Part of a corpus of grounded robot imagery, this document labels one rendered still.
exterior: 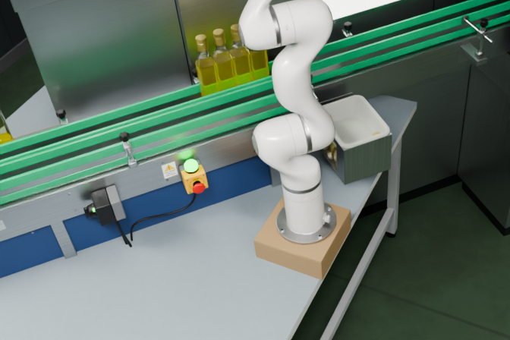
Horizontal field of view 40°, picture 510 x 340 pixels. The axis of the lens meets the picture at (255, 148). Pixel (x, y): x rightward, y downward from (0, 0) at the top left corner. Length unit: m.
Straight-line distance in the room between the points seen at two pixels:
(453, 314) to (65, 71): 1.81
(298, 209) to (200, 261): 0.39
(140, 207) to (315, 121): 0.74
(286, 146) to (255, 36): 0.39
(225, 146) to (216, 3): 0.46
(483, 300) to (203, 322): 1.38
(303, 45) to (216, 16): 0.64
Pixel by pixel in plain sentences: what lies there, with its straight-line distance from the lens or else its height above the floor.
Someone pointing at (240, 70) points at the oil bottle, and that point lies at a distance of 2.28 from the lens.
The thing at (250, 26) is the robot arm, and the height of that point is 1.62.
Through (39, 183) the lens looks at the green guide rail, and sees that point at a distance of 2.22.
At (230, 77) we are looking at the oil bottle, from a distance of 2.28.
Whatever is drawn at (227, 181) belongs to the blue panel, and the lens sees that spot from 2.40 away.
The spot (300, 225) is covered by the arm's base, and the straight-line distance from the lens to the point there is 2.16.
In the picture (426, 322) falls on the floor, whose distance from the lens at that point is 3.03.
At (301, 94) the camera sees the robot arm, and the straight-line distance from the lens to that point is 1.82.
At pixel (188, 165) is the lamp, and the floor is 1.02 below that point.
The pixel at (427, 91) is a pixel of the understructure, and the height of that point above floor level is 0.67.
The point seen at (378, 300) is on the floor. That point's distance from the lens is 3.08.
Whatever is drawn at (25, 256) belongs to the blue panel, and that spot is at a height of 0.81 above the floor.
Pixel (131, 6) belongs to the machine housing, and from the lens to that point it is 2.26.
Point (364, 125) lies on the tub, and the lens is 2.40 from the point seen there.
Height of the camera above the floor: 2.52
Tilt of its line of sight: 42 degrees down
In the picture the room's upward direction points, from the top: 8 degrees counter-clockwise
